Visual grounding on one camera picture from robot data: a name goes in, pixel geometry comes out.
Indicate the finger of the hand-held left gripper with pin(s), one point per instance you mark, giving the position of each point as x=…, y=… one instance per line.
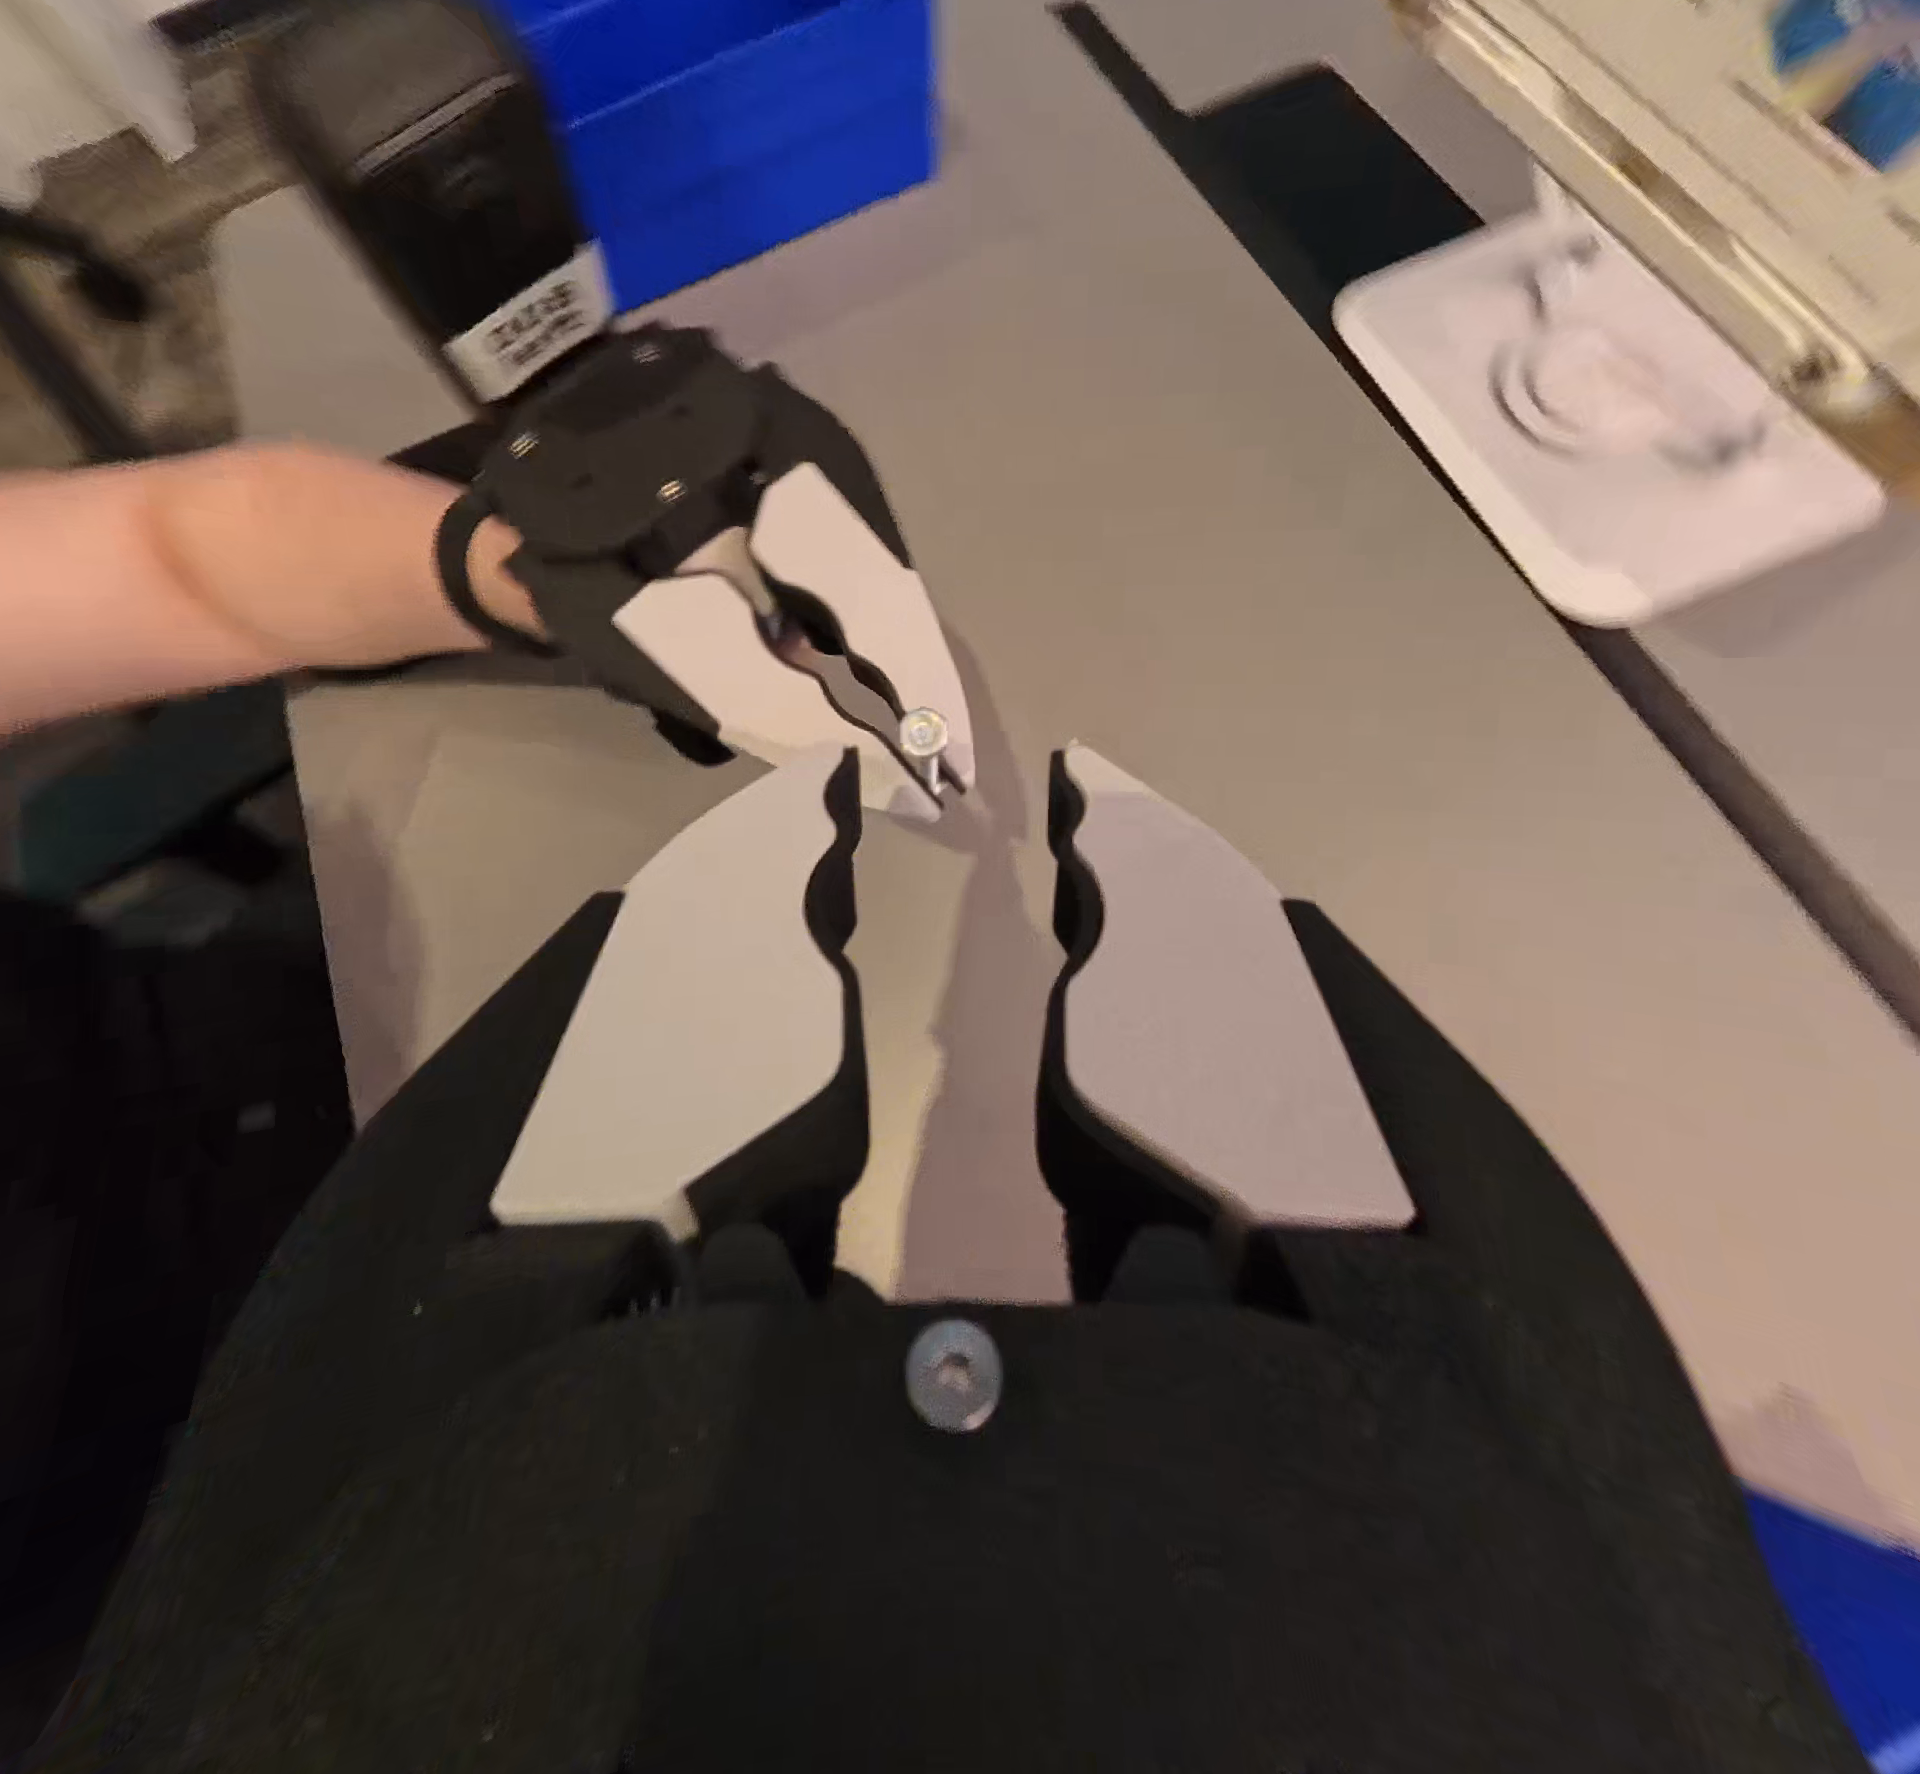
x=863, y=575
x=698, y=671

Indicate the person's black clothing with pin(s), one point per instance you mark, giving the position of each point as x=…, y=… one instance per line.
x=121, y=1205

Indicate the silver bolt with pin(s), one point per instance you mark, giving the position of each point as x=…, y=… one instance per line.
x=927, y=732

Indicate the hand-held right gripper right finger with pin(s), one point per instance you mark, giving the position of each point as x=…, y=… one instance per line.
x=1214, y=1039

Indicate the person's left hand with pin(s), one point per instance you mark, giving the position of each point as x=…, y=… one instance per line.
x=329, y=558

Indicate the person's left forearm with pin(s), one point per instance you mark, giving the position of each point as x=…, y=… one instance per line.
x=77, y=603

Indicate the white board stand base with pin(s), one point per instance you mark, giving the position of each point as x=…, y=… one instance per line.
x=1651, y=500

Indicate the grey desk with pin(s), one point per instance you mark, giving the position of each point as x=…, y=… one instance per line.
x=1201, y=531

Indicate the blue plastic bin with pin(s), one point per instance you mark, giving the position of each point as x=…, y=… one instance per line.
x=1860, y=1640
x=721, y=78

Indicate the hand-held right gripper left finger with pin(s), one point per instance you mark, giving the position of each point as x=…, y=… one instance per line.
x=705, y=1025

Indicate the printed instruction board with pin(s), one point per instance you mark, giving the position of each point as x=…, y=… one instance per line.
x=1651, y=33

